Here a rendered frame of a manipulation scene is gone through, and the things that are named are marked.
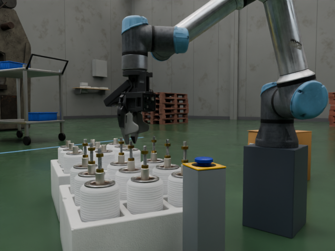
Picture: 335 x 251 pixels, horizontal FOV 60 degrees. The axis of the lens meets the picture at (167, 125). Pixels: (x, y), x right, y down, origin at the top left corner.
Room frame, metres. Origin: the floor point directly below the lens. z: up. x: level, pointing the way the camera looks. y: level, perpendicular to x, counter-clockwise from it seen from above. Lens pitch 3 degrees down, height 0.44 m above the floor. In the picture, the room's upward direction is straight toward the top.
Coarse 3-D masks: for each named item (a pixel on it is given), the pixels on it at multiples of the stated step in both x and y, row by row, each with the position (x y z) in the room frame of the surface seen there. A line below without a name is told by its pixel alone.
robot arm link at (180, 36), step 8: (152, 32) 0.83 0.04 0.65; (160, 32) 0.83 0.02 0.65; (168, 32) 0.84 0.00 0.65; (176, 32) 0.84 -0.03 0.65; (184, 32) 0.85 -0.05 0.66; (152, 40) 0.83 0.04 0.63; (160, 40) 0.83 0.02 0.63; (168, 40) 0.84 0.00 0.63; (176, 40) 0.84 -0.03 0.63; (184, 40) 0.85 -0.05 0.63; (152, 48) 0.85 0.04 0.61; (160, 48) 0.85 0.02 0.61; (168, 48) 0.85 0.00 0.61; (176, 48) 0.85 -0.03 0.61; (184, 48) 0.86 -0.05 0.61
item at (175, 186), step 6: (168, 180) 0.79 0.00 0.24; (174, 180) 0.77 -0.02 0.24; (180, 180) 0.76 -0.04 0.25; (168, 186) 0.79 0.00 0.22; (174, 186) 0.77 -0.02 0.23; (180, 186) 0.76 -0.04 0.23; (168, 192) 0.79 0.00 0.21; (174, 192) 0.77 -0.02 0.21; (180, 192) 0.76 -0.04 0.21; (168, 198) 0.79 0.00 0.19; (174, 198) 0.77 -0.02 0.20; (180, 198) 0.76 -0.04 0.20; (174, 204) 0.77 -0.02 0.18; (180, 204) 0.76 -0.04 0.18
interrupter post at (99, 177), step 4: (96, 172) 0.70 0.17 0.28; (104, 172) 0.71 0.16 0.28; (96, 176) 0.70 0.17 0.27; (100, 176) 0.70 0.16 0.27; (104, 176) 0.71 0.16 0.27; (96, 180) 0.70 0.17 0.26; (100, 180) 0.70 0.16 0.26; (104, 180) 0.71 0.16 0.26; (96, 184) 0.70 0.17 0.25; (100, 184) 0.70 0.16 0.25
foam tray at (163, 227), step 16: (64, 192) 0.88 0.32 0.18; (64, 208) 0.76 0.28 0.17; (176, 208) 0.74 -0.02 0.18; (64, 224) 0.77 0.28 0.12; (80, 224) 0.63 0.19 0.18; (96, 224) 0.63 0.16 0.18; (112, 224) 0.64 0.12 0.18; (128, 224) 0.66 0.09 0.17; (144, 224) 0.67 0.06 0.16; (160, 224) 0.69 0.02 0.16; (176, 224) 0.71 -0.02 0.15; (64, 240) 0.79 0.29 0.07; (80, 240) 0.61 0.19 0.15; (96, 240) 0.63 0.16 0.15; (112, 240) 0.64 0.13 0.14; (128, 240) 0.66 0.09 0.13; (144, 240) 0.67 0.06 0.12; (160, 240) 0.69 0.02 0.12; (176, 240) 0.71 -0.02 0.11
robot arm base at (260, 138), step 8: (264, 120) 1.05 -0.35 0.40; (272, 120) 1.03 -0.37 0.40; (280, 120) 1.02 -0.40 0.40; (288, 120) 1.02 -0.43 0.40; (264, 128) 1.05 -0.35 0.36; (272, 128) 1.03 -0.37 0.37; (280, 128) 1.02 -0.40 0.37; (288, 128) 1.02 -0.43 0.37; (256, 136) 1.09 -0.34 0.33; (264, 136) 1.04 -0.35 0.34; (272, 136) 1.02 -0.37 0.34; (280, 136) 1.01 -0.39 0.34; (288, 136) 1.01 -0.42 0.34; (296, 136) 1.03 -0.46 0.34; (256, 144) 1.07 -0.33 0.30; (264, 144) 1.03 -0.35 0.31; (272, 144) 1.01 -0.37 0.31; (280, 144) 1.00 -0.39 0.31; (288, 144) 1.00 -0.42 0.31; (296, 144) 1.02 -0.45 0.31
